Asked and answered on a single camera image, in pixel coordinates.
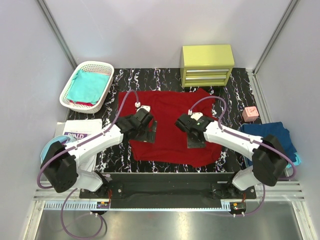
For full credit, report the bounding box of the red t shirt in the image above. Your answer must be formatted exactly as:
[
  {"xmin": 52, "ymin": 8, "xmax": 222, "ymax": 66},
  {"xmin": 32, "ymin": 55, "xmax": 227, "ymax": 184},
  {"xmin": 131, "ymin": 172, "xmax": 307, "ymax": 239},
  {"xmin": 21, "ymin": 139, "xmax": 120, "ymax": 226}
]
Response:
[{"xmin": 118, "ymin": 88, "xmax": 222, "ymax": 168}]

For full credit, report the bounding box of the yellow green drawer cabinet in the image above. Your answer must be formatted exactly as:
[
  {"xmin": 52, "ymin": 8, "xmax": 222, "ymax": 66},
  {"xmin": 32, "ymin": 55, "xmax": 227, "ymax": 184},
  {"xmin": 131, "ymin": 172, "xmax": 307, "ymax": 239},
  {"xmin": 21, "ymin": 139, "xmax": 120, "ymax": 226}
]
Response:
[{"xmin": 180, "ymin": 44, "xmax": 235, "ymax": 88}]

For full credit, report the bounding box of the white plastic laundry basket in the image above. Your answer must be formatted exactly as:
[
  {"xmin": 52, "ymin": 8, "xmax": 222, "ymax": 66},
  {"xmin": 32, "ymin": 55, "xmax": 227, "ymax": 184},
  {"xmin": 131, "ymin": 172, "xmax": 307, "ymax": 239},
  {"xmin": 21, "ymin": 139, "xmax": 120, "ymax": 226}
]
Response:
[{"xmin": 59, "ymin": 61, "xmax": 115, "ymax": 114}]

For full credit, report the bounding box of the light blue shirt under pile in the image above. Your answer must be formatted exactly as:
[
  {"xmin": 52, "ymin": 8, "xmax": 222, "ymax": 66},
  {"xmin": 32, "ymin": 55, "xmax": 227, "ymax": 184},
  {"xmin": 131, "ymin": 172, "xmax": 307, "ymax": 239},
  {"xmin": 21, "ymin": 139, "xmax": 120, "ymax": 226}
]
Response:
[{"xmin": 244, "ymin": 152, "xmax": 302, "ymax": 167}]

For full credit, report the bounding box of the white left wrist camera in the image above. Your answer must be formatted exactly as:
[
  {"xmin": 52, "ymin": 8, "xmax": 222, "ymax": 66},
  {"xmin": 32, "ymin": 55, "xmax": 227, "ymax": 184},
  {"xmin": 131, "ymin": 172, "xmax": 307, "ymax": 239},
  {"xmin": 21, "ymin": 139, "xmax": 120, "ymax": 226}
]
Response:
[{"xmin": 136, "ymin": 105, "xmax": 151, "ymax": 113}]

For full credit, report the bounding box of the pink cube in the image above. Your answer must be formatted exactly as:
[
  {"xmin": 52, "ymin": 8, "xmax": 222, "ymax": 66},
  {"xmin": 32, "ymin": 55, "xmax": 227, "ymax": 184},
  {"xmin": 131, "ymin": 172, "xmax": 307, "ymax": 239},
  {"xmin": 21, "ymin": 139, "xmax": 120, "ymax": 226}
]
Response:
[{"xmin": 242, "ymin": 106, "xmax": 260, "ymax": 122}]

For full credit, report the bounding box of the blue t shirt pile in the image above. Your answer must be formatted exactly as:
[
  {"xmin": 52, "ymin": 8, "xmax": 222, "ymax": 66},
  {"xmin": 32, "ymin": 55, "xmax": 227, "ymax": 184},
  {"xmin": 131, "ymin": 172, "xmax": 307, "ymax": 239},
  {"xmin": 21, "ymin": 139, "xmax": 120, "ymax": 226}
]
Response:
[{"xmin": 239, "ymin": 122, "xmax": 297, "ymax": 157}]

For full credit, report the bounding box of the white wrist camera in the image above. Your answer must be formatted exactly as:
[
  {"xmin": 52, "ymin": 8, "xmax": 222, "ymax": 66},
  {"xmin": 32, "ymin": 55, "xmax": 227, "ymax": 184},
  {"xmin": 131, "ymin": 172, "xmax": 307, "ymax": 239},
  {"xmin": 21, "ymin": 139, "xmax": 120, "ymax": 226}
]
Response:
[
  {"xmin": 190, "ymin": 112, "xmax": 203, "ymax": 121},
  {"xmin": 136, "ymin": 105, "xmax": 151, "ymax": 113}
]

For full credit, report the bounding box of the pink folded shirt in basket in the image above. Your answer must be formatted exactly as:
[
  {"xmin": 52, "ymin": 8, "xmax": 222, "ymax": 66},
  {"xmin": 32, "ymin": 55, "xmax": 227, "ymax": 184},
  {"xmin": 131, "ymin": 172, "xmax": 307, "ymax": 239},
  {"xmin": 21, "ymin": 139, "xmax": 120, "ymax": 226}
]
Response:
[{"xmin": 69, "ymin": 100, "xmax": 95, "ymax": 107}]

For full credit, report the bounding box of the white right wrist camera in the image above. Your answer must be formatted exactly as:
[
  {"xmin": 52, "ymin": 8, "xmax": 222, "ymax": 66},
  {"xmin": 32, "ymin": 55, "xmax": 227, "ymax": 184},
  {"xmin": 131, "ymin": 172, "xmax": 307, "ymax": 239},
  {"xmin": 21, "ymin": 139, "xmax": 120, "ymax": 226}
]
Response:
[{"xmin": 190, "ymin": 112, "xmax": 203, "ymax": 121}]

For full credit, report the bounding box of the aluminium frame post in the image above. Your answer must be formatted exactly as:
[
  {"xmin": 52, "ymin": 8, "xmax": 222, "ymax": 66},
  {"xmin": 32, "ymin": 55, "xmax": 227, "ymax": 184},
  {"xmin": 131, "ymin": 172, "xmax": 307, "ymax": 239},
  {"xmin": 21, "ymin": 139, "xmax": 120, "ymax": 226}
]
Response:
[
  {"xmin": 35, "ymin": 0, "xmax": 78, "ymax": 69},
  {"xmin": 252, "ymin": 0, "xmax": 300, "ymax": 75}
]

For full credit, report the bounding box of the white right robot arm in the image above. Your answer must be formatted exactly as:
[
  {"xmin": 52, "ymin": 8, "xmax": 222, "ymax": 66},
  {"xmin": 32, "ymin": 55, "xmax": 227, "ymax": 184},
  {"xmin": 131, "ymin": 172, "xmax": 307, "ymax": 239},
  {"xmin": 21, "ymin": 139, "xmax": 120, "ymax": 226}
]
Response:
[{"xmin": 175, "ymin": 112, "xmax": 288, "ymax": 199}]

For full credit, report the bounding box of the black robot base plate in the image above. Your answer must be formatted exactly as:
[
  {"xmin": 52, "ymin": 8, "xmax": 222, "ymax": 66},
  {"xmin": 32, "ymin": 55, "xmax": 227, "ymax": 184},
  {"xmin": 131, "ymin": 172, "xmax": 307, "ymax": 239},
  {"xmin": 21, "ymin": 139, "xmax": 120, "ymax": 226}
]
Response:
[{"xmin": 79, "ymin": 173, "xmax": 257, "ymax": 211}]

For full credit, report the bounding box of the aluminium frame post right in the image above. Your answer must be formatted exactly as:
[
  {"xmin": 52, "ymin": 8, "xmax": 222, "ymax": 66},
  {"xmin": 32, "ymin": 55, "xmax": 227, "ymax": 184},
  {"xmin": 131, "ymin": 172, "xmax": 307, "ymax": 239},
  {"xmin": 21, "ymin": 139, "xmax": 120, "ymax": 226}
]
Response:
[{"xmin": 252, "ymin": 0, "xmax": 300, "ymax": 75}]

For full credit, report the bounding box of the teal folded t shirt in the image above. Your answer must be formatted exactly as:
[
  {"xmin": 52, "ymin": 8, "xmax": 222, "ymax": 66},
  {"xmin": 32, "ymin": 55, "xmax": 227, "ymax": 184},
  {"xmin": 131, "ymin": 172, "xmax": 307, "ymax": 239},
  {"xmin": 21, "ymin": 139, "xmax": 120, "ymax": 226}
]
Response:
[{"xmin": 66, "ymin": 69, "xmax": 110, "ymax": 105}]

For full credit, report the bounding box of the aluminium frame post left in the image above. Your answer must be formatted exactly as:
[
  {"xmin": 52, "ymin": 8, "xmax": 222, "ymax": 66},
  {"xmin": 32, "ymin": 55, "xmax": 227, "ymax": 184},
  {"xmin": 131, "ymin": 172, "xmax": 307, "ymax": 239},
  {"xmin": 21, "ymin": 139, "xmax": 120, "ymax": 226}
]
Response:
[{"xmin": 35, "ymin": 0, "xmax": 78, "ymax": 69}]

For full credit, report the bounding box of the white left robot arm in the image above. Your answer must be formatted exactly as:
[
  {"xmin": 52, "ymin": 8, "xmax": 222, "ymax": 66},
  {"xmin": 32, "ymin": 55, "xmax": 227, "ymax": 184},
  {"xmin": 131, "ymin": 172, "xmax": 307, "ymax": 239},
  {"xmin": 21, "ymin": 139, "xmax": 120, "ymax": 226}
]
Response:
[{"xmin": 40, "ymin": 105, "xmax": 155, "ymax": 198}]

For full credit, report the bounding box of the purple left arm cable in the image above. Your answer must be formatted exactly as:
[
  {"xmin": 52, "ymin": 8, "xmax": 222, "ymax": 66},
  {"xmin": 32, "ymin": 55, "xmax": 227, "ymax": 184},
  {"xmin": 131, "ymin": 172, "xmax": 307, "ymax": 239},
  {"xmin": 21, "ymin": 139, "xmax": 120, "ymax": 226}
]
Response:
[{"xmin": 36, "ymin": 89, "xmax": 142, "ymax": 190}]

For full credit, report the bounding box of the light blue ring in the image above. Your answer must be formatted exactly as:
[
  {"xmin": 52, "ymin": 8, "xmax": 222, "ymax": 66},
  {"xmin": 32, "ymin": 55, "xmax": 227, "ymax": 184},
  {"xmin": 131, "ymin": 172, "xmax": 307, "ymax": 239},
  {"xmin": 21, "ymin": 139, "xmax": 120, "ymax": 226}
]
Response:
[{"xmin": 39, "ymin": 135, "xmax": 76, "ymax": 163}]

